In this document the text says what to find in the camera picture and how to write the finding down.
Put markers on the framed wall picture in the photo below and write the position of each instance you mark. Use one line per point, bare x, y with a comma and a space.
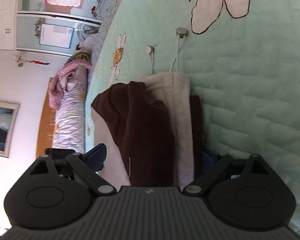
8, 115

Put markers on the wooden headboard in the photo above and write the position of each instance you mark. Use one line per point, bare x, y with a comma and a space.
46, 128

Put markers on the pink crumpled garment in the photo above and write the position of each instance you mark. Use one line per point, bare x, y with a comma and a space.
59, 84

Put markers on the grey and maroon sweatshirt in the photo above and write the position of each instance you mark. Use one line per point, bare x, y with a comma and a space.
152, 129

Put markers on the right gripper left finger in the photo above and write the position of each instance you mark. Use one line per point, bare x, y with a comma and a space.
85, 166

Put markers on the teal bee-pattern bedspread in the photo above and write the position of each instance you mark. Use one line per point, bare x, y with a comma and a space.
246, 71

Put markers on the red hanging wall ornament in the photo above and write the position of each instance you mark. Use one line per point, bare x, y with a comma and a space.
20, 62

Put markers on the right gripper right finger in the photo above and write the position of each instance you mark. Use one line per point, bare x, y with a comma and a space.
206, 182

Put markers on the floral rolled quilt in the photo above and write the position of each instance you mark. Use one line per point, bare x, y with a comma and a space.
69, 129

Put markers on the blue sliding-door wardrobe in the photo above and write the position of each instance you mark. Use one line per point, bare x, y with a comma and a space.
52, 26

